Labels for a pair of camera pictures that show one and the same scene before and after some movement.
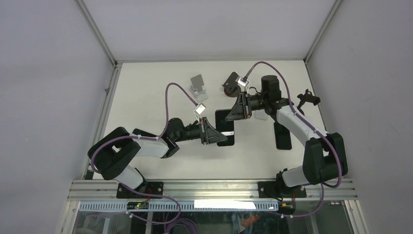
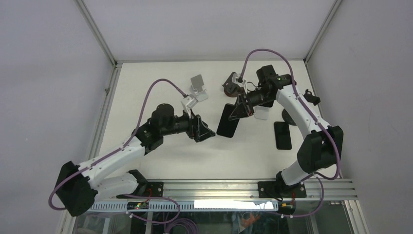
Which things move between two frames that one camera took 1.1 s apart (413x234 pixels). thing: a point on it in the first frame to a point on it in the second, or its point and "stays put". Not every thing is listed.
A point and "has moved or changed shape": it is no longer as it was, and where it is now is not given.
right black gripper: (241, 109) stays put
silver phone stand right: (260, 114) stays put
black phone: (226, 128) has moved or changed shape
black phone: (283, 137) stays put
